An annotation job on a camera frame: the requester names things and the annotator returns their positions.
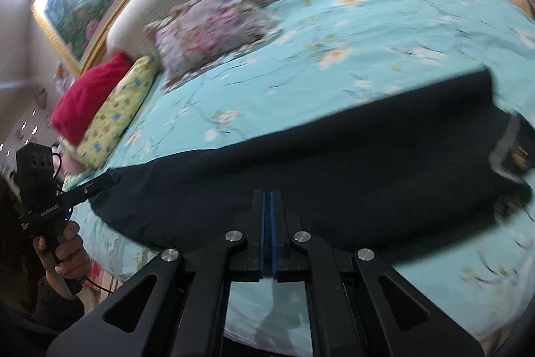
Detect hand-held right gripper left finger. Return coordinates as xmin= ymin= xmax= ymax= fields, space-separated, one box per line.
xmin=46 ymin=190 xmax=269 ymax=357

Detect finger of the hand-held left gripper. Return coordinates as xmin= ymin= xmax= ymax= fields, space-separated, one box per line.
xmin=62 ymin=170 xmax=122 ymax=204

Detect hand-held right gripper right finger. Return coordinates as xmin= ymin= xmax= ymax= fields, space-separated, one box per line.
xmin=270 ymin=190 xmax=488 ymax=357

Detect black pants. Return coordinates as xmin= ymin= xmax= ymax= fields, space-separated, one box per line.
xmin=86 ymin=68 xmax=535 ymax=262

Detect person's left hand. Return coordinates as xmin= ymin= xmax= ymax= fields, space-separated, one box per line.
xmin=32 ymin=220 xmax=92 ymax=286

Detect yellow floral pillow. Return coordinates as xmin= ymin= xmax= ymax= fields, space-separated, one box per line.
xmin=74 ymin=55 xmax=160 ymax=170

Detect red pillow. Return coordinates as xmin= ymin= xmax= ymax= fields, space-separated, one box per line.
xmin=50 ymin=52 xmax=133 ymax=146

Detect light blue floral bedsheet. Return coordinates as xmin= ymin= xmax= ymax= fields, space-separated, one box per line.
xmin=63 ymin=0 xmax=535 ymax=355

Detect purple floral pillow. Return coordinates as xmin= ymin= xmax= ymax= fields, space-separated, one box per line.
xmin=144 ymin=0 xmax=285 ymax=92

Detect black cable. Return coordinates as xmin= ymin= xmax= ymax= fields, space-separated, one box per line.
xmin=81 ymin=275 xmax=115 ymax=295

